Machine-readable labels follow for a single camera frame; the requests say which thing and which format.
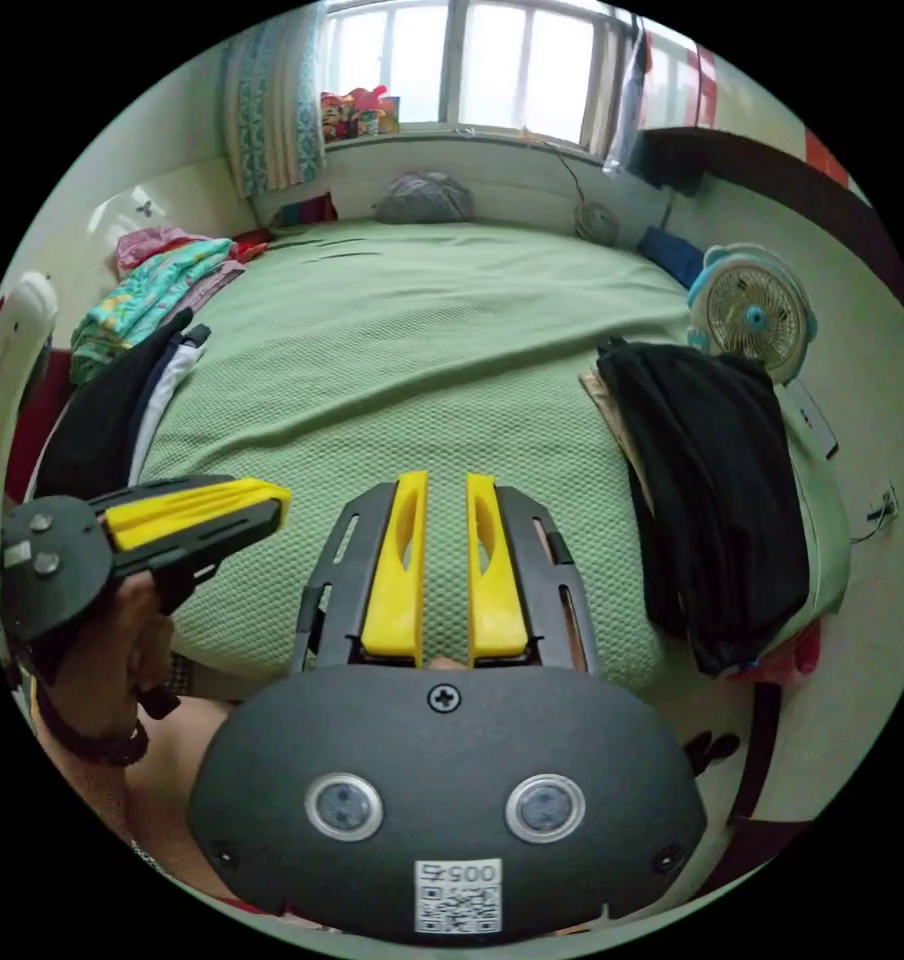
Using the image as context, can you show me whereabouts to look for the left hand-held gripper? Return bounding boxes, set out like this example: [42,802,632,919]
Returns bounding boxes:
[0,473,294,648]

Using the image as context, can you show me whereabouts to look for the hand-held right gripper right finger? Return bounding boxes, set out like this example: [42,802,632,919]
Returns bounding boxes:
[466,473,531,667]

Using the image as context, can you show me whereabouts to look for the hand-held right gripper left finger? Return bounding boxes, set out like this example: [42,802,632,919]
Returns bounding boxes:
[359,470,429,667]

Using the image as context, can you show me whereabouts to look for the person's left forearm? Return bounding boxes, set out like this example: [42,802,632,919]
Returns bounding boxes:
[31,693,237,901]

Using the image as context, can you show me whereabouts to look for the person's left hand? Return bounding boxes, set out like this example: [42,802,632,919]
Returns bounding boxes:
[18,571,183,744]

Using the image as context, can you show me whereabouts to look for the pile of clothes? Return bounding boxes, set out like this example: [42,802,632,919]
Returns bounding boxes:
[579,337,812,680]
[35,307,213,500]

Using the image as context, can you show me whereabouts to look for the bed with green mat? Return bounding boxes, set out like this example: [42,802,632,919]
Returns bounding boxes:
[133,217,852,693]

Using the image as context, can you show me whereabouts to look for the pile of colourful folded blankets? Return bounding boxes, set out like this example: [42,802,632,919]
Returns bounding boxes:
[70,227,273,384]

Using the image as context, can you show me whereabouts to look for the striped pillow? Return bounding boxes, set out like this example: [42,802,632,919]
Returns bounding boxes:
[271,192,339,229]

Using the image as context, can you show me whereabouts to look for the white remote control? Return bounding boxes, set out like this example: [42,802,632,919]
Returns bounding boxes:
[785,378,840,460]

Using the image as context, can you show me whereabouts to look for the blue folded cloth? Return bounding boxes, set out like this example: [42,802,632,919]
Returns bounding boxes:
[637,224,705,290]

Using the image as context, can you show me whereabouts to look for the white and blue fan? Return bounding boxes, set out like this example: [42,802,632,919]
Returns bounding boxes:
[685,243,819,388]

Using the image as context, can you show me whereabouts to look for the small round grey fan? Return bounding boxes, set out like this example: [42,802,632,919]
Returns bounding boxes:
[574,200,621,247]

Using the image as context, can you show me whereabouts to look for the grey cushion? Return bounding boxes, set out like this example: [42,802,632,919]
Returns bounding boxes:
[373,172,474,224]

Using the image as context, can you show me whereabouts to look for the patterned curtain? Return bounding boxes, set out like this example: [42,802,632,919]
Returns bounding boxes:
[223,14,327,198]

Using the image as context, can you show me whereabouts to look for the colourful toys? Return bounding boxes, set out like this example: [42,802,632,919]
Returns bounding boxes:
[319,84,401,144]

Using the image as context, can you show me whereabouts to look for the dark wooden shelf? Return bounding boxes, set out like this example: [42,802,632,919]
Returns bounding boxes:
[635,127,873,253]

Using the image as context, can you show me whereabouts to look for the hanging garment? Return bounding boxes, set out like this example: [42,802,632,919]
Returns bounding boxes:
[603,14,652,178]

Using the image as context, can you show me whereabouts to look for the window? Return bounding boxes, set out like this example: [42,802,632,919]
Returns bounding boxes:
[320,0,627,148]

